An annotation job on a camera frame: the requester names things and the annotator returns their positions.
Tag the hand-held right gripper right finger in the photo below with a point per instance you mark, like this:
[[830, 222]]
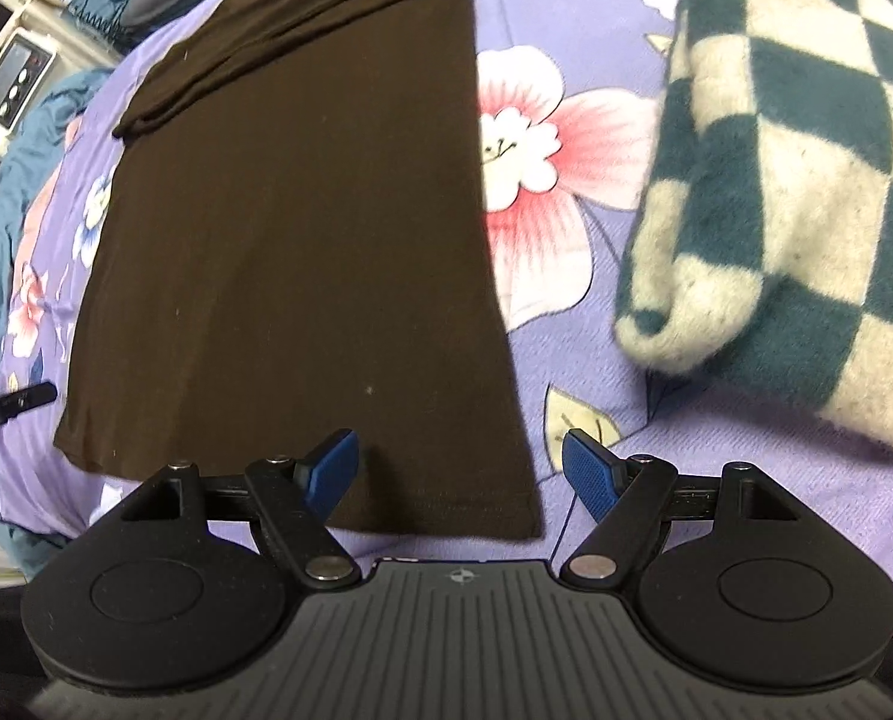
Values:
[[589, 474]]

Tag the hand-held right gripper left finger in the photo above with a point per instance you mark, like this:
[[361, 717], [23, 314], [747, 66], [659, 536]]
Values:
[[334, 469]]

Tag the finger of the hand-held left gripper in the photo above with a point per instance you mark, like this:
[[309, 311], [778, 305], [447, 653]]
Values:
[[19, 403]]

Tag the dark brown shirt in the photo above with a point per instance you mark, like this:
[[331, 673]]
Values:
[[304, 240]]

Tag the purple floral bedsheet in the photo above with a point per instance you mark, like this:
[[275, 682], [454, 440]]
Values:
[[604, 360]]

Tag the teal quilt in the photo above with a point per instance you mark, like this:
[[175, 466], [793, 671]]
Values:
[[4, 195]]

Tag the white machine with screen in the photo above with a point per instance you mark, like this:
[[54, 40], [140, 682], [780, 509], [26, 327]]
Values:
[[11, 79]]

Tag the green white checkered blanket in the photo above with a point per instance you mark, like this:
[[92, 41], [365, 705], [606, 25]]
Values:
[[791, 165]]

